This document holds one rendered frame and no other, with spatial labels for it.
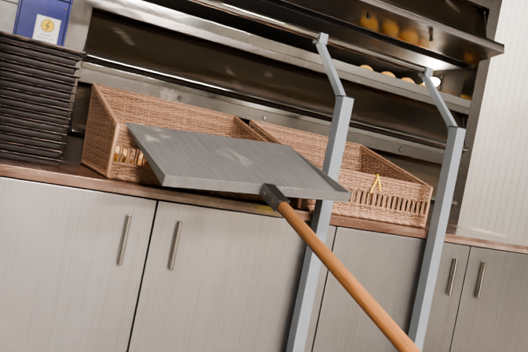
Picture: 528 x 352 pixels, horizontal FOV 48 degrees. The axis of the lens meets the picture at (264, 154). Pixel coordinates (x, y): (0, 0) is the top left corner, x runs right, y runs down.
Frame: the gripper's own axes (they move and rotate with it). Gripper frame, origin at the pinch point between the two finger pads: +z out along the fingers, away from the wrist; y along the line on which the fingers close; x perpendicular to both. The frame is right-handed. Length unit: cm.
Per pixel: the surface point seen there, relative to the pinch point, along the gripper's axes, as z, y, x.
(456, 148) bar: 86, 32, 16
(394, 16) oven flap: 84, -20, -32
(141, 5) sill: -15.5, 3.7, -43.3
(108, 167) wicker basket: -26, 59, 6
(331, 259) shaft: 9, 66, 67
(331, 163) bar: 37, 45, 16
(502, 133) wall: 318, -9, -178
